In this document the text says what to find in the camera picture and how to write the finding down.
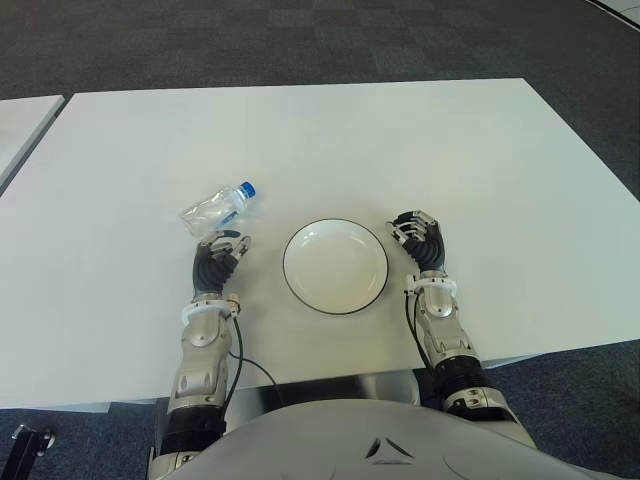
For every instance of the white side table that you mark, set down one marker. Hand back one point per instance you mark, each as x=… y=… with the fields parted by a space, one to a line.
x=622 y=3
x=22 y=130

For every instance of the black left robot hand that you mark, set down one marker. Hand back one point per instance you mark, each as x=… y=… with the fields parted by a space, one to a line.
x=212 y=270

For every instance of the grey robot torso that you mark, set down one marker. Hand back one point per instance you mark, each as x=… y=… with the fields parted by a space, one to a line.
x=350 y=440

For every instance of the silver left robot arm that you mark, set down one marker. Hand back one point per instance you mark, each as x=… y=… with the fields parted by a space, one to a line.
x=200 y=360

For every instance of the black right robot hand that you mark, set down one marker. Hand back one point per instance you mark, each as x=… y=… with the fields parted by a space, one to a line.
x=429 y=247

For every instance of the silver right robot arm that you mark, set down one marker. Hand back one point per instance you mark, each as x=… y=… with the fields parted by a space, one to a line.
x=450 y=345

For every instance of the clear blue-capped water bottle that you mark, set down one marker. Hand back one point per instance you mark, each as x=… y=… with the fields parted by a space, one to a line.
x=212 y=210

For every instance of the white plate with black rim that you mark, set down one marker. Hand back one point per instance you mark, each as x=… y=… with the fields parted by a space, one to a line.
x=336 y=267

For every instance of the black wheeled stand base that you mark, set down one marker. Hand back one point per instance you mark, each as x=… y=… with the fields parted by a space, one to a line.
x=27 y=445

